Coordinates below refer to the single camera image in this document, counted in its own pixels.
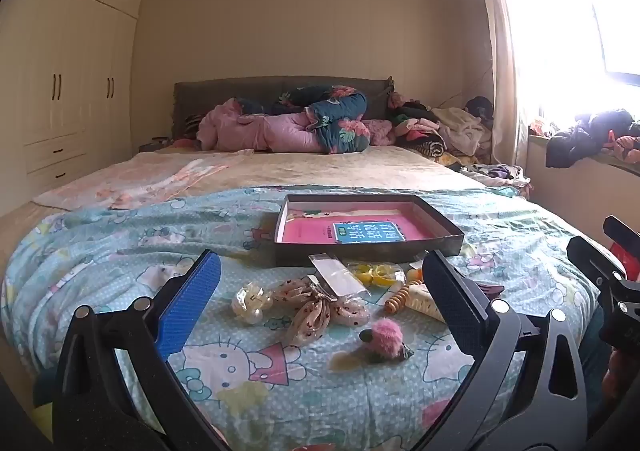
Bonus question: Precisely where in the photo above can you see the crumpled clothes at bed edge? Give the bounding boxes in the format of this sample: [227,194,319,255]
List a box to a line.
[460,162,532,198]

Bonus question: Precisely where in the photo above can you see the dark shallow cardboard box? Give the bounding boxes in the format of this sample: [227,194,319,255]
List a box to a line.
[274,194,466,268]

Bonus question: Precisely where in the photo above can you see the pink pom-pom hair clip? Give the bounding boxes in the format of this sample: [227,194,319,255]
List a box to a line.
[357,318,416,362]

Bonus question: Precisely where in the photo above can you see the pink quilt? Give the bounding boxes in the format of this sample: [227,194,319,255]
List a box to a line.
[196,98,331,153]

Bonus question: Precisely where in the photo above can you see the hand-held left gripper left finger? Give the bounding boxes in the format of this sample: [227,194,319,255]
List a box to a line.
[50,250,231,451]

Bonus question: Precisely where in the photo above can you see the pink patterned towel blanket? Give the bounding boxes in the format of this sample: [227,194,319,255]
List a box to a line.
[32,151,246,210]

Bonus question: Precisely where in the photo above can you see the dark floral quilt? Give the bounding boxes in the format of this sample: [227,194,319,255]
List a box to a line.
[240,85,373,155]

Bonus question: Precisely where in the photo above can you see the window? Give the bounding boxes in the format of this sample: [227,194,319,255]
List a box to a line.
[500,0,640,132]

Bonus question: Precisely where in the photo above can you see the person's right hand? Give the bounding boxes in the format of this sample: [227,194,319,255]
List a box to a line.
[602,346,640,412]

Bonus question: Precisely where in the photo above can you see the polka-dot fabric bow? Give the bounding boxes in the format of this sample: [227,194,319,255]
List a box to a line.
[272,277,371,347]

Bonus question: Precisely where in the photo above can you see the beige bed sheet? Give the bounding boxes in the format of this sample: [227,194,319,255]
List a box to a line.
[135,147,486,192]

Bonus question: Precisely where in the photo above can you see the grey upholstered headboard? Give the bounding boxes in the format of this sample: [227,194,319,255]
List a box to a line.
[172,77,396,142]

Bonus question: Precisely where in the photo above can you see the cream ribbon bow clip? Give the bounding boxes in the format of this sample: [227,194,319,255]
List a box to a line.
[231,281,275,324]

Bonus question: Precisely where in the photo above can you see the dark clothes on windowsill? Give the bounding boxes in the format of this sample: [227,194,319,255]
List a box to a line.
[545,108,640,169]

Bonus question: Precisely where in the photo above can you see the bag of yellow rings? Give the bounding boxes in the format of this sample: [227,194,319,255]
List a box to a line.
[347,261,407,288]

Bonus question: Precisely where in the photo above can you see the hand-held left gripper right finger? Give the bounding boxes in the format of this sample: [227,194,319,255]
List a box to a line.
[421,249,588,451]

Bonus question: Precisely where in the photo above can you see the clear packet with white card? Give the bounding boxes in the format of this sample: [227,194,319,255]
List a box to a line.
[308,253,372,302]

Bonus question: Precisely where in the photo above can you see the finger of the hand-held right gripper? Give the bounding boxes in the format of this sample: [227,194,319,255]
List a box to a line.
[566,235,627,284]
[602,216,640,254]

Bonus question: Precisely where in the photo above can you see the beige curtain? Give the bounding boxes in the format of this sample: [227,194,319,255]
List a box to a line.
[475,0,531,172]

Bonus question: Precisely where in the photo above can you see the wooden spiral hair tie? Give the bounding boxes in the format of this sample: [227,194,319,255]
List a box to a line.
[384,281,425,316]

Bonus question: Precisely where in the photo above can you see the pink fuzzy cushion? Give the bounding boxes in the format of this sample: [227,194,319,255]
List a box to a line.
[367,120,397,148]

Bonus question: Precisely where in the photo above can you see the cartoon cat printed blanket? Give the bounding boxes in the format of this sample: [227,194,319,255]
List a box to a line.
[0,186,616,451]

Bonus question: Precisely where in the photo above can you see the cream built-in wardrobe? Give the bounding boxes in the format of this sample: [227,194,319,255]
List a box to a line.
[0,0,146,216]

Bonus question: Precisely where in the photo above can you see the pile of mixed clothes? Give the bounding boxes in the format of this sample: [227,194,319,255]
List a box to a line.
[387,91,496,166]

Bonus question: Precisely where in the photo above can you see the cream hair claw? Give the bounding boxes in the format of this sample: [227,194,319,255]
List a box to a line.
[407,282,451,323]

